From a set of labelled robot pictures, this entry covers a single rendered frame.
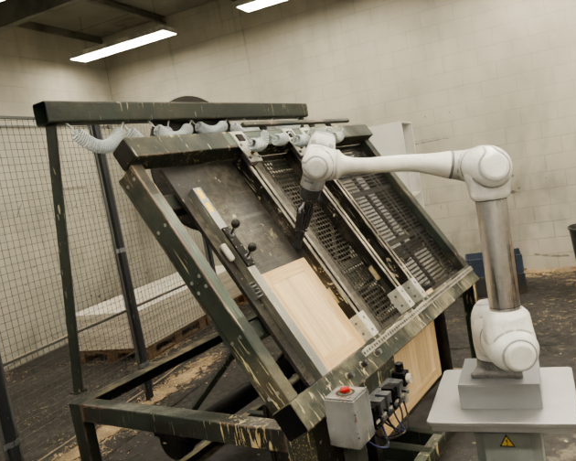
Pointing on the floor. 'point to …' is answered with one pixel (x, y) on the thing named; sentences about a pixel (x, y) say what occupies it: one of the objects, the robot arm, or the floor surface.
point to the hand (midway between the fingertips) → (298, 239)
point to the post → (356, 455)
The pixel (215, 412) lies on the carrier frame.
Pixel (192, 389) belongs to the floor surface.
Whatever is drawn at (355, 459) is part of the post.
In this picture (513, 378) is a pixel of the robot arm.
